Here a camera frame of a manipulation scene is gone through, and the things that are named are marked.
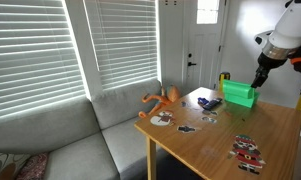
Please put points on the snowman sticker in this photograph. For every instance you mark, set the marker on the snowman sticker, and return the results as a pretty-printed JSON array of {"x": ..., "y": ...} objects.
[{"x": 161, "y": 118}]

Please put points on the small blue toy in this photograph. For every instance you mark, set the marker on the small blue toy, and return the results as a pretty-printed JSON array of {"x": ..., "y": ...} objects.
[{"x": 202, "y": 100}]

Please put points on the small pale sticker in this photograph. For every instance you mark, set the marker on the small pale sticker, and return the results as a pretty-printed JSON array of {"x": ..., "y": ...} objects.
[{"x": 184, "y": 104}]

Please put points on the door window pane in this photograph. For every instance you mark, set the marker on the door window pane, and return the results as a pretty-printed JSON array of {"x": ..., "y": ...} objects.
[{"x": 208, "y": 11}]

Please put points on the green plastic storage box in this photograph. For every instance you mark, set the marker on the green plastic storage box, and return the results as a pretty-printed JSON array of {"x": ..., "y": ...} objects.
[{"x": 238, "y": 91}]

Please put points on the red Christmas elf sticker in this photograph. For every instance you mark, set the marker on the red Christmas elf sticker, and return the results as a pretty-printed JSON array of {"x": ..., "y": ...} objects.
[{"x": 246, "y": 155}]

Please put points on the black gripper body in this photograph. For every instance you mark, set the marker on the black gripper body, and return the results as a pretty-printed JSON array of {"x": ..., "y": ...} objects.
[{"x": 270, "y": 63}]

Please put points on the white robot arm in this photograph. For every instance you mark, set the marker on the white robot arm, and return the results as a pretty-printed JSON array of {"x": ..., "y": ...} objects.
[{"x": 291, "y": 23}]

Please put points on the red patterned cushion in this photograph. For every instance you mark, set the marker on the red patterned cushion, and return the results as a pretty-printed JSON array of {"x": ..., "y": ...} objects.
[{"x": 33, "y": 168}]

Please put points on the wide white window blind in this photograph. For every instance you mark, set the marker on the wide white window blind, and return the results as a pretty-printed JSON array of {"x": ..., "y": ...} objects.
[{"x": 30, "y": 50}]

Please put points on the wooden table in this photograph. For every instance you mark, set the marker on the wooden table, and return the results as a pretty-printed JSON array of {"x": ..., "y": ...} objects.
[{"x": 206, "y": 146}]

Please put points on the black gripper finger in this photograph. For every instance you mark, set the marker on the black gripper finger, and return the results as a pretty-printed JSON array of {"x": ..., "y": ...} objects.
[{"x": 258, "y": 81}]

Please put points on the small dark figure sticker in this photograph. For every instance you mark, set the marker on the small dark figure sticker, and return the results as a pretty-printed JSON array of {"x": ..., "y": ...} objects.
[{"x": 186, "y": 129}]

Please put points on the narrow white window blind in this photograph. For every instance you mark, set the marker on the narrow white window blind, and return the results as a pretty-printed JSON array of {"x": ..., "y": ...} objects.
[{"x": 123, "y": 40}]

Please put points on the grey fabric sofa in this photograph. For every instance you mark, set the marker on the grey fabric sofa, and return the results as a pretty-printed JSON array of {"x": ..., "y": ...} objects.
[{"x": 73, "y": 156}]

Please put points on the black door hinge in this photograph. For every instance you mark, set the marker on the black door hinge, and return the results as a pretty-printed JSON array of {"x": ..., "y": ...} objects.
[{"x": 219, "y": 48}]

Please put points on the oval patterned cushion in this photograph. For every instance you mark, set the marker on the oval patterned cushion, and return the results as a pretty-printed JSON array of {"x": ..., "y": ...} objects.
[{"x": 3, "y": 166}]

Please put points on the white door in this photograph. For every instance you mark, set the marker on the white door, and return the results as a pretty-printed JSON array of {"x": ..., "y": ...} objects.
[{"x": 203, "y": 43}]

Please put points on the orange octopus plush toy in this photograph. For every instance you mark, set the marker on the orange octopus plush toy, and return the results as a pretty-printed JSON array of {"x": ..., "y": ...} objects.
[{"x": 172, "y": 93}]

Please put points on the small grey sticker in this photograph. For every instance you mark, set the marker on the small grey sticker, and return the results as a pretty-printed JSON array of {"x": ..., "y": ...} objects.
[{"x": 210, "y": 112}]

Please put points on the small round sticker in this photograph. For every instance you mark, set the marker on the small round sticker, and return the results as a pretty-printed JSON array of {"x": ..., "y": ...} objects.
[{"x": 209, "y": 120}]

